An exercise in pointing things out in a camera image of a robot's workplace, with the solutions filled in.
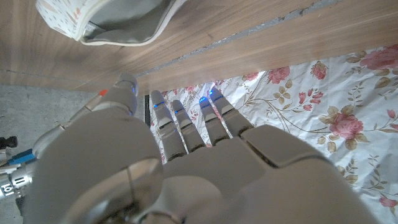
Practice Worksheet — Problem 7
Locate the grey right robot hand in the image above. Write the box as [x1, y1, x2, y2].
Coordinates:
[0, 93, 106, 200]

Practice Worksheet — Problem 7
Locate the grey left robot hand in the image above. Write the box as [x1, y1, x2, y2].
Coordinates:
[23, 73, 382, 224]

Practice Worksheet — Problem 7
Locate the white patterned pen bag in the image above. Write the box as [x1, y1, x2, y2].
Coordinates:
[35, 0, 187, 47]

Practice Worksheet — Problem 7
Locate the black backdrop stand pole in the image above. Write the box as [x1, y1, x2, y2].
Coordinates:
[144, 94, 152, 127]

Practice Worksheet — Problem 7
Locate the floral backdrop cloth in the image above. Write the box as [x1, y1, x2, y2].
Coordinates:
[149, 43, 398, 224]

